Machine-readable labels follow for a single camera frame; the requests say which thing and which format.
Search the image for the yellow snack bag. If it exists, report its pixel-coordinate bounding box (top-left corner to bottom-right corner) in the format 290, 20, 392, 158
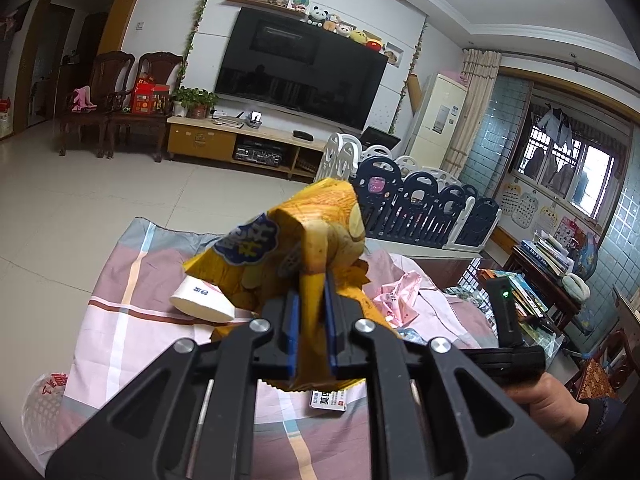
183, 178, 387, 391

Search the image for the person right hand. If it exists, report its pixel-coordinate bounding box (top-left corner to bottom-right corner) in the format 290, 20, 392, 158
504, 373, 589, 445

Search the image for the white blue ointment box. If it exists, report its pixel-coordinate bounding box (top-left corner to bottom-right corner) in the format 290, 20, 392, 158
309, 390, 347, 413

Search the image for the pink plaid tablecloth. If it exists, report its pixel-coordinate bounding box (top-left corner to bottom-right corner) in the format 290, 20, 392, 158
56, 218, 497, 479

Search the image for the pink crumpled paper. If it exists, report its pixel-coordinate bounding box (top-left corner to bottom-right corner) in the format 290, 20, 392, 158
372, 271, 423, 328

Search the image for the white striped paper cup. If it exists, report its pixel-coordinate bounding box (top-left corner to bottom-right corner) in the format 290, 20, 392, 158
169, 276, 235, 323

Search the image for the white plastic basket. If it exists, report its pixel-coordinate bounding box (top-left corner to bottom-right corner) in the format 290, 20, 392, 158
22, 373, 67, 462

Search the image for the white navy baby fence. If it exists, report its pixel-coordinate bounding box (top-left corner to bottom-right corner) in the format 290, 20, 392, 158
316, 133, 502, 252

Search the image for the white standing air conditioner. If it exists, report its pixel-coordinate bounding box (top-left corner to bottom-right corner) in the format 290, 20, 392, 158
405, 74, 468, 169

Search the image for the wooden tv cabinet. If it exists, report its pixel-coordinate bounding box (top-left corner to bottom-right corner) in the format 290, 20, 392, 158
167, 117, 326, 181

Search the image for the beige curtain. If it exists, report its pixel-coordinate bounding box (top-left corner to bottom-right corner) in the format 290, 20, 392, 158
440, 49, 502, 178

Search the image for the potted green plant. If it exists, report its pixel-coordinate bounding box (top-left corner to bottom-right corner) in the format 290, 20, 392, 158
174, 87, 218, 119

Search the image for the red gift box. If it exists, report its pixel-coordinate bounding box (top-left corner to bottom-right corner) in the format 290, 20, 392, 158
130, 74, 170, 116

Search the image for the pink toy on chair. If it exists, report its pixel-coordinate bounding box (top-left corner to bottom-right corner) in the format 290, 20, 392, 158
70, 86, 96, 113

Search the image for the right wooden armchair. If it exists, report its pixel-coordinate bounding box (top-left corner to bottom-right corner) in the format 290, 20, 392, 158
106, 51, 183, 162

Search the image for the wooden armchair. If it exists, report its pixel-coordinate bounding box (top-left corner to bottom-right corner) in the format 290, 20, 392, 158
106, 51, 183, 162
58, 51, 136, 158

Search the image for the left wooden armchair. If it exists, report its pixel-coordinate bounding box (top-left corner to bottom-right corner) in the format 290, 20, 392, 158
58, 51, 136, 158

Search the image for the large black television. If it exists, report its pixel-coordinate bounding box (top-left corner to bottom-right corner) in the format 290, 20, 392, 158
215, 8, 387, 130

